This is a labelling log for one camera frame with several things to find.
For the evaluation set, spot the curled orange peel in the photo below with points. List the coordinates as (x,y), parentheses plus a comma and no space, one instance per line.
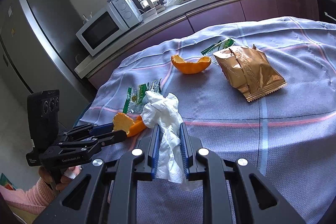
(131,126)

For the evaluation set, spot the green clear candy wrapper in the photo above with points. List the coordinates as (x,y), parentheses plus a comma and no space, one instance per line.
(136,97)

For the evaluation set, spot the brown foil snack bag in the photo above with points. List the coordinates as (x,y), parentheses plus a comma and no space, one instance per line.
(249,71)

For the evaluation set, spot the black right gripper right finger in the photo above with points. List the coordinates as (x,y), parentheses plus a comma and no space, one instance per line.
(189,147)

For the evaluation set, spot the black camera box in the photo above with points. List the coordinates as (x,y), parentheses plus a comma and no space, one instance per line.
(42,111)

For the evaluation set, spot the person's left hand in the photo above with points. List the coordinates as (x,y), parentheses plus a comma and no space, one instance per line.
(68,176)

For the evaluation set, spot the pink sweater left forearm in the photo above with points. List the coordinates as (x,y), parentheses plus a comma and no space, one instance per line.
(34,200)

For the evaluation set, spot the white microwave oven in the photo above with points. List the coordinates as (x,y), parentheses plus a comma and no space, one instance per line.
(112,21)

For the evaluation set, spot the white tissue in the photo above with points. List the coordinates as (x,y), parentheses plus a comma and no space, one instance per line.
(163,111)

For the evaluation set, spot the boat-shaped orange peel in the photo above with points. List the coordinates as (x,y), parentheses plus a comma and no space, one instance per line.
(190,68)

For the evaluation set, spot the purple kitchen cabinets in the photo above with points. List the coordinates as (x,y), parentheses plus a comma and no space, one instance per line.
(226,11)

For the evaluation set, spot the purple checked tablecloth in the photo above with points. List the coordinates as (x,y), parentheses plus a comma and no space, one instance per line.
(288,135)

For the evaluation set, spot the silver refrigerator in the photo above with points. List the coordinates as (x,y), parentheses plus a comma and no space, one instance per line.
(40,51)

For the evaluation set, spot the small green torn wrapper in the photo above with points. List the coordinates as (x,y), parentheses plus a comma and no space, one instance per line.
(222,44)

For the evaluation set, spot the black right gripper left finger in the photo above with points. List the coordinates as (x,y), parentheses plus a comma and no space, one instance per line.
(147,168)

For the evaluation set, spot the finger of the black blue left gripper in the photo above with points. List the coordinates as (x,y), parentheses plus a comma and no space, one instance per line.
(101,129)
(109,138)

